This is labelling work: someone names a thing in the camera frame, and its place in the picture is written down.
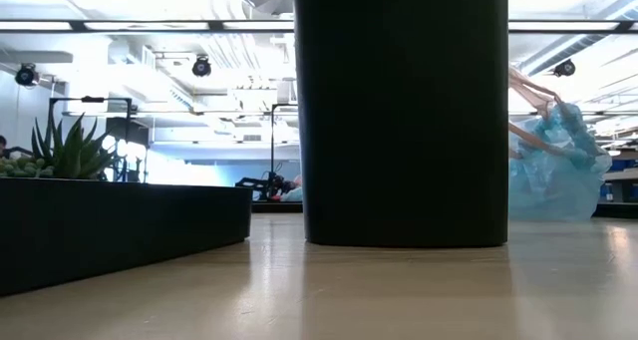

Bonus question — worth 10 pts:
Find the black plastic trash bin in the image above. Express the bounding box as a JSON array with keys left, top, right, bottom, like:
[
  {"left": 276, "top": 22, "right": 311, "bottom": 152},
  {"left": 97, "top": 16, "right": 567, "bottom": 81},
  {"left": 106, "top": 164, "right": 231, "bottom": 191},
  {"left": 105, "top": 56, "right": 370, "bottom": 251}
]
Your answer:
[{"left": 292, "top": 0, "right": 510, "bottom": 250}]

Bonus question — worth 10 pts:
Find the black plastic bin lid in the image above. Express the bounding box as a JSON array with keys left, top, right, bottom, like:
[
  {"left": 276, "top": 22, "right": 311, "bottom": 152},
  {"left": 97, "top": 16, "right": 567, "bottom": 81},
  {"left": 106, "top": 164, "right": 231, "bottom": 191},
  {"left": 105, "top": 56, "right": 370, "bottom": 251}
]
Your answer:
[{"left": 0, "top": 175, "right": 254, "bottom": 298}]

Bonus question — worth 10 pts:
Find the blue plastic trash bag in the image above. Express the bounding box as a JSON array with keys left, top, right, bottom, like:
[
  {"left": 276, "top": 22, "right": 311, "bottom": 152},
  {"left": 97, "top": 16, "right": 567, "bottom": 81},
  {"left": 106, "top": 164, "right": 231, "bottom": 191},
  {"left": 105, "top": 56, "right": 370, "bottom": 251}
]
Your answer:
[{"left": 507, "top": 64, "right": 614, "bottom": 223}]

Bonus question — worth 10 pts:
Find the black background robot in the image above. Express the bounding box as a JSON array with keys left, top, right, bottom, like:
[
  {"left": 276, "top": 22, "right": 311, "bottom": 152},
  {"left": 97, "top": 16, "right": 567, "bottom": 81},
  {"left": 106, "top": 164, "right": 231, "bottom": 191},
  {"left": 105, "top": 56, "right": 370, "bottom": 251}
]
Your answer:
[{"left": 233, "top": 172, "right": 304, "bottom": 203}]

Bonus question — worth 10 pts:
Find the black ceiling spotlight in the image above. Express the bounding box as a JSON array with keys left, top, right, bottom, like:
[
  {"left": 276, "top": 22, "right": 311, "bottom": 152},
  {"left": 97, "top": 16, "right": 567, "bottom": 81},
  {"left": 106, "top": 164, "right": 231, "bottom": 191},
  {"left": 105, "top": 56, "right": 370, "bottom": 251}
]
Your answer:
[
  {"left": 190, "top": 54, "right": 212, "bottom": 79},
  {"left": 13, "top": 62, "right": 40, "bottom": 88},
  {"left": 551, "top": 59, "right": 577, "bottom": 79}
]

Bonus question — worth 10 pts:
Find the spiky green potted plant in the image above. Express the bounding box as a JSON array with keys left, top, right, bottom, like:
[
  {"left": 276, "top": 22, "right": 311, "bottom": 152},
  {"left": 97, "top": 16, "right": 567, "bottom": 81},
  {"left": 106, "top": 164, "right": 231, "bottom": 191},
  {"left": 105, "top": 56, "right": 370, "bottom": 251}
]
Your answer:
[{"left": 30, "top": 111, "right": 120, "bottom": 180}]

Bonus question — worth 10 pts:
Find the pale green succulent plant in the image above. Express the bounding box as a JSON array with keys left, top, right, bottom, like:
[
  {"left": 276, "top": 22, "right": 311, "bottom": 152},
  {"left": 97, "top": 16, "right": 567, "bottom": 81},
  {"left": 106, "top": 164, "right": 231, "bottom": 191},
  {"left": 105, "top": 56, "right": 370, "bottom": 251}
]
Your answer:
[{"left": 0, "top": 154, "right": 56, "bottom": 178}]

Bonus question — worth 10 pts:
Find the shelf with blue bins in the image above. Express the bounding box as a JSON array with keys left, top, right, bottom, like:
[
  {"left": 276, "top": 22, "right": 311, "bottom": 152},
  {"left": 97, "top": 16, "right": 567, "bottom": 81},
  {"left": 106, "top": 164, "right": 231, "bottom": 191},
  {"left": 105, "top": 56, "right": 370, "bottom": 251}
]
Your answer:
[{"left": 597, "top": 150, "right": 638, "bottom": 204}]

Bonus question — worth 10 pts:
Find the black aluminium table frame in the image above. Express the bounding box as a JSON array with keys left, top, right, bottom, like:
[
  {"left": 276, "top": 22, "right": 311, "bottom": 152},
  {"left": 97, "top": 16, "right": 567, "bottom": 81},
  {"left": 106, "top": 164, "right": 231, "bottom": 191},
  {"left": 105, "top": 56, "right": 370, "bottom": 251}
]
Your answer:
[{"left": 250, "top": 200, "right": 638, "bottom": 220}]

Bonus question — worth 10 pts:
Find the black overhead frame bar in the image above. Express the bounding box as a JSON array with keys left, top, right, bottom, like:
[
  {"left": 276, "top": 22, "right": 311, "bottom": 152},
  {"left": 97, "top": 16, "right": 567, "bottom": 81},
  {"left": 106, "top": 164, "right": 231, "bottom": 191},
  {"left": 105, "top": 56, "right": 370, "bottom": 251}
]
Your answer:
[{"left": 0, "top": 18, "right": 638, "bottom": 36}]

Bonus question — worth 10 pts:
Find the black metal stand frame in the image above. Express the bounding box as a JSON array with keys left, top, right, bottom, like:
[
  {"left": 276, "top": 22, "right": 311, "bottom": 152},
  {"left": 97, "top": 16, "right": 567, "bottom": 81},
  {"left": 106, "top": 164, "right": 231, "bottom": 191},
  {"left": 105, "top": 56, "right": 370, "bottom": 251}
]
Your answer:
[{"left": 47, "top": 95, "right": 151, "bottom": 184}]

